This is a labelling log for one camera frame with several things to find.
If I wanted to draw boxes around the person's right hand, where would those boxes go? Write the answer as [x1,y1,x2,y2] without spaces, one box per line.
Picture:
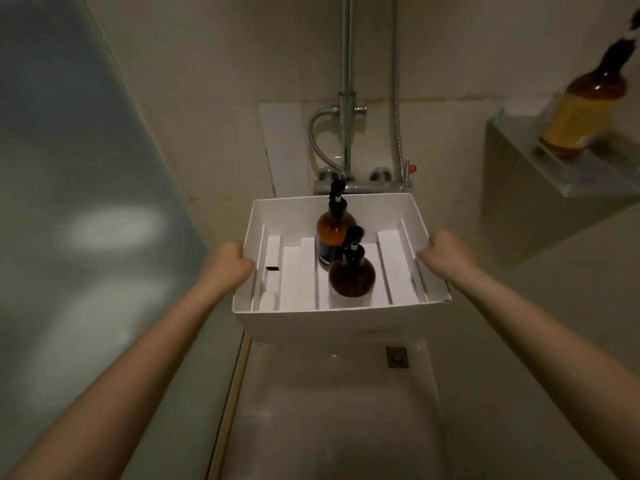
[416,230,479,291]

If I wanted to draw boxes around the person's left hand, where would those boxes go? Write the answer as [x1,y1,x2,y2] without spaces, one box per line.
[197,239,257,298]

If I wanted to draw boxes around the white cardboard box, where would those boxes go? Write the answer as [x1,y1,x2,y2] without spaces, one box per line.
[231,192,453,348]

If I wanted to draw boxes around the amber pump bottle white label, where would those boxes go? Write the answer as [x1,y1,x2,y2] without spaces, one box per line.
[327,225,377,309]

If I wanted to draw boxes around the amber pump bottle black label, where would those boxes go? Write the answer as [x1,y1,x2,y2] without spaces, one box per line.
[315,179,359,272]

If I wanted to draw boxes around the metal shower shelf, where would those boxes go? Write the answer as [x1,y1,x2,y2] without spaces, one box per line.
[485,92,640,198]

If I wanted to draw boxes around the amber pump bottle yellow label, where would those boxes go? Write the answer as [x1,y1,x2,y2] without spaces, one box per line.
[539,7,640,161]

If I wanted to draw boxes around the person's right forearm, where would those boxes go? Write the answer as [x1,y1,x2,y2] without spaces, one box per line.
[449,264,640,480]

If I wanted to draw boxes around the person's left forearm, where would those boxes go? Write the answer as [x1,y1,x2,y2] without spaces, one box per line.
[9,274,236,480]

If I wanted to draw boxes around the chrome shower mixer valve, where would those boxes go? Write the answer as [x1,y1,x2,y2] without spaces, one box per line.
[313,157,419,195]

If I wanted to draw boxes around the frosted glass shower panel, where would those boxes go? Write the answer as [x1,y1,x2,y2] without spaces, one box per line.
[0,0,246,480]

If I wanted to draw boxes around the chrome shower riser pipe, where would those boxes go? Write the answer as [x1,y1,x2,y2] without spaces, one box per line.
[307,0,369,178]

